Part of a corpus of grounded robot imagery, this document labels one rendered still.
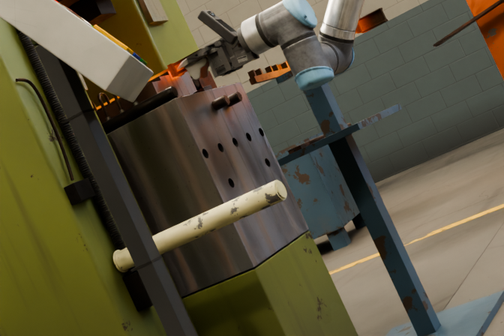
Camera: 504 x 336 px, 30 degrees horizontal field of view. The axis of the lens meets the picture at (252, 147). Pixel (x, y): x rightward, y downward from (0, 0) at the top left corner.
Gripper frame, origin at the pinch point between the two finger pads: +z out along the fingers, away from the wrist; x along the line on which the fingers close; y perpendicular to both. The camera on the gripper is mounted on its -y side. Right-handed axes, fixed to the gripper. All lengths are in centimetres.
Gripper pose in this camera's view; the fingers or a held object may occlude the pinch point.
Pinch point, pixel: (181, 64)
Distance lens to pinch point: 241.4
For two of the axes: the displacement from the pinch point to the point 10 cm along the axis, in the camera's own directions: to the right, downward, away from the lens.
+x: 4.0, -1.6, 9.0
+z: -8.2, 3.8, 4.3
